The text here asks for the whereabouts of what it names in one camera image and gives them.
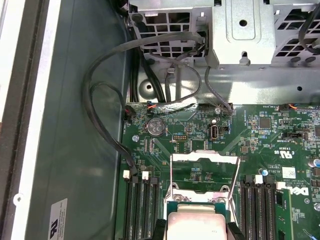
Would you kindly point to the metal locking lever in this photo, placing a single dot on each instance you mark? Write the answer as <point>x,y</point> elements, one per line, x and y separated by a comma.
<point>235,178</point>

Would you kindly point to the RAM slot with black clip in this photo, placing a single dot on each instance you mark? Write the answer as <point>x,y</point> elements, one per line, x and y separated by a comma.
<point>268,212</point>
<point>155,205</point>
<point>245,212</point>
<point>137,212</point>

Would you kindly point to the black PC case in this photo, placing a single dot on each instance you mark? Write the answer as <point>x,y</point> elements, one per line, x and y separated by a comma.
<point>75,150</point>

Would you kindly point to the internal USB port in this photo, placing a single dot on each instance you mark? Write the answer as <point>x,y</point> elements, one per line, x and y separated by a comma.
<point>215,132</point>

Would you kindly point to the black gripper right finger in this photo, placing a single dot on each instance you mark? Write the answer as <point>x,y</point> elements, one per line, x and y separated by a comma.
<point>234,233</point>

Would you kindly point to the white case label sticker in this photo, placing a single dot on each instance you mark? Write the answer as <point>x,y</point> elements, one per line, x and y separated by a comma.
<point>58,220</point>

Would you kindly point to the green motherboard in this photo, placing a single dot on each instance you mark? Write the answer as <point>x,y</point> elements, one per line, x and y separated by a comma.
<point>250,140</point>

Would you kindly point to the silver green CPU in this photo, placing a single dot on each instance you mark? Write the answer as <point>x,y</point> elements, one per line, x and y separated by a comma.
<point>197,225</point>

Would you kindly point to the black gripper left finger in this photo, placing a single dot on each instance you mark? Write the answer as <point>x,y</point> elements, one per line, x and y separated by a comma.
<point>160,231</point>

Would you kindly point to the green RAM stick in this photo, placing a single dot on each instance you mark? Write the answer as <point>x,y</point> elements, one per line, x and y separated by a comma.
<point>283,215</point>

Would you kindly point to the metal socket cover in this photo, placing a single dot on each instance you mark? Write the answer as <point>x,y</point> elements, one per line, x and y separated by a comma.
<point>200,157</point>

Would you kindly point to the RAM slot with white clip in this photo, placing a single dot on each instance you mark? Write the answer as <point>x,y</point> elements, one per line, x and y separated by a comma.
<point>256,212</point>
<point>146,212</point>
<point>129,212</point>

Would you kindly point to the silver coin cell battery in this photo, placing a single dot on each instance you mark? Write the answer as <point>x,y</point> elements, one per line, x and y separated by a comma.
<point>155,127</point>

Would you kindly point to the silver drive cage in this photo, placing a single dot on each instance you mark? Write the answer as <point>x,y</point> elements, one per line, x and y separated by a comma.
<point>240,37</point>

